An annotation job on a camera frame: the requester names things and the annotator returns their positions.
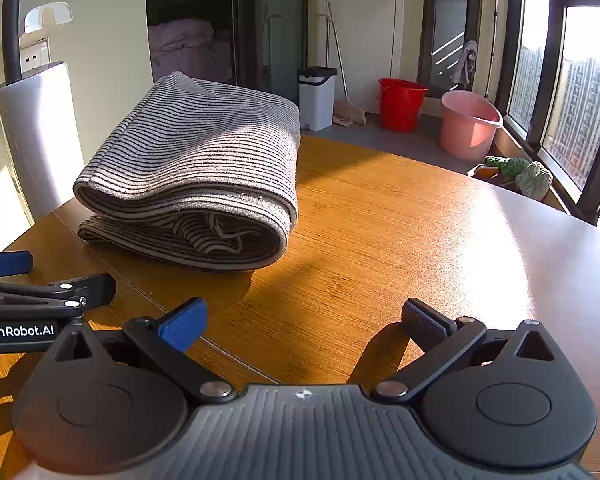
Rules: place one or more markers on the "small dark framed window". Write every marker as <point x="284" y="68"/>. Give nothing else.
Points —
<point x="447" y="25"/>

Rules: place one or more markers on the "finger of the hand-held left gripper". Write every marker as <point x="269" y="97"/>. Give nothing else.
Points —
<point x="5" y="264"/>
<point x="40" y="295"/>

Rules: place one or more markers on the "striped towel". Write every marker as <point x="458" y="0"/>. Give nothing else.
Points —
<point x="195" y="160"/>

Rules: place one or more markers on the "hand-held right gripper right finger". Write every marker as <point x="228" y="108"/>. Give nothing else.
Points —
<point x="424" y="321"/>

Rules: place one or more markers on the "glass sliding door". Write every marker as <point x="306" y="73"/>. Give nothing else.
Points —
<point x="280" y="20"/>

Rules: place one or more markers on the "bed with pink blanket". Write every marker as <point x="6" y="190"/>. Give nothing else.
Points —
<point x="185" y="47"/>

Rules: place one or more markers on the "white door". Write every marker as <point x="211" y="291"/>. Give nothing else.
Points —
<point x="360" y="35"/>

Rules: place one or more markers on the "white trash bin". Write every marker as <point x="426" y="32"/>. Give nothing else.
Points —
<point x="317" y="100"/>

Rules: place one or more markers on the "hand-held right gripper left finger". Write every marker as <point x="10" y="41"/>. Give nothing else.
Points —
<point x="180" y="327"/>

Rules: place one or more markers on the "wall socket with clear cover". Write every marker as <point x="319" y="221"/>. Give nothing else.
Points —
<point x="42" y="35"/>

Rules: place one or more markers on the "long mop pole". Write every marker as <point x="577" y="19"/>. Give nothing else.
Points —
<point x="492" y="35"/>

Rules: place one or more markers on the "red bucket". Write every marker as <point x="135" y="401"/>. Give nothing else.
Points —
<point x="402" y="107"/>

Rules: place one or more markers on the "white black stick vacuum cleaner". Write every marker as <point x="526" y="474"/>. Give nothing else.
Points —
<point x="35" y="135"/>

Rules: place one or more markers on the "broom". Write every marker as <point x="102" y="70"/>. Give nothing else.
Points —
<point x="350" y="114"/>

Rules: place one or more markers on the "grey hanging cloth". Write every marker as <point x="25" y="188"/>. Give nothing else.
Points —
<point x="466" y="65"/>

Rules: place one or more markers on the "pale green knitted slipper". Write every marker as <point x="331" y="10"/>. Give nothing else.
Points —
<point x="534" y="181"/>

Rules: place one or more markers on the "pink bucket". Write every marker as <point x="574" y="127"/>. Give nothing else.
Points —
<point x="467" y="130"/>

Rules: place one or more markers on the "large dark framed window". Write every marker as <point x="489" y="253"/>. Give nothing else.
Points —
<point x="575" y="100"/>

